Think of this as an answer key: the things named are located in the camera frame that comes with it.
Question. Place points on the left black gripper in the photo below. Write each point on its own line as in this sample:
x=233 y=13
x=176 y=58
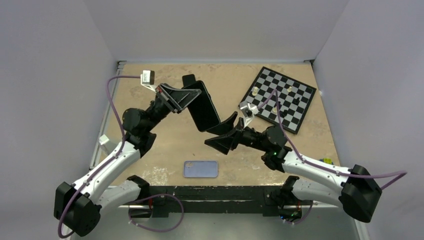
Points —
x=176 y=99

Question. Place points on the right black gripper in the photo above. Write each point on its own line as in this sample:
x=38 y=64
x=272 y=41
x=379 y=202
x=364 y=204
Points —
x=224 y=143

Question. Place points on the bare black phone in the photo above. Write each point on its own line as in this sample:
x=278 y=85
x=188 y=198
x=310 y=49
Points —
x=188 y=80

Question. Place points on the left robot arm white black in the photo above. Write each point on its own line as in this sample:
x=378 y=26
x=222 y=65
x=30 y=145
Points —
x=78 y=206

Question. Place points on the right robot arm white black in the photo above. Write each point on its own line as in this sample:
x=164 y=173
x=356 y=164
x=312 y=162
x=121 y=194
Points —
x=352 y=189

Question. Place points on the white chess piece left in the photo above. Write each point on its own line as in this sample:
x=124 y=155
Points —
x=255 y=91

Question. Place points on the black white chessboard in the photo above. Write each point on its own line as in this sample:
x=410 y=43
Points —
x=272 y=88

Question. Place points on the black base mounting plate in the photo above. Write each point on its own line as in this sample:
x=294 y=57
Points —
x=267 y=200

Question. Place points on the small white box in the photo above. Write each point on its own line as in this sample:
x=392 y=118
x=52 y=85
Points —
x=103 y=139

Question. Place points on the colourful toy car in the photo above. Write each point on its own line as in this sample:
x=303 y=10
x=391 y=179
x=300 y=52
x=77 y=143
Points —
x=327 y=161

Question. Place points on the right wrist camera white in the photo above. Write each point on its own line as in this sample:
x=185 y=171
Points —
x=249 y=111

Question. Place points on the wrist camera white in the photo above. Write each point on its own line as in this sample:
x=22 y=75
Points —
x=147 y=79
x=249 y=111

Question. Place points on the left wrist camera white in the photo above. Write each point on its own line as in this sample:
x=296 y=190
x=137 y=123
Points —
x=147 y=79

